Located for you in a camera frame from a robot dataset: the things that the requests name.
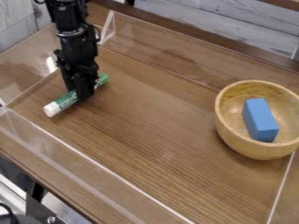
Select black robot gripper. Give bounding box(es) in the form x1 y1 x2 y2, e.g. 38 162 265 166
55 24 101 100

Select green and white marker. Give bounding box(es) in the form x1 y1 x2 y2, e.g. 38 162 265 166
43 73 110 117

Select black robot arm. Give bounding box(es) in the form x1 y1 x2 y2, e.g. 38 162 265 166
34 0 101 102

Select brown wooden bowl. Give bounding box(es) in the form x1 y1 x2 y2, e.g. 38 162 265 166
216 80 299 160

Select blue rectangular block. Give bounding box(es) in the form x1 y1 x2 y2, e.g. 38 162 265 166
242 98 280 143

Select clear acrylic corner bracket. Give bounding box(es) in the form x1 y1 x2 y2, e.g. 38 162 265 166
94 10 117 46

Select black cable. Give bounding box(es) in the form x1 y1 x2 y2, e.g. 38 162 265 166
0 201 18 224

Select black metal table frame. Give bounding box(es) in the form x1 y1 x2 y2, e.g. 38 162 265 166
0 156 69 224

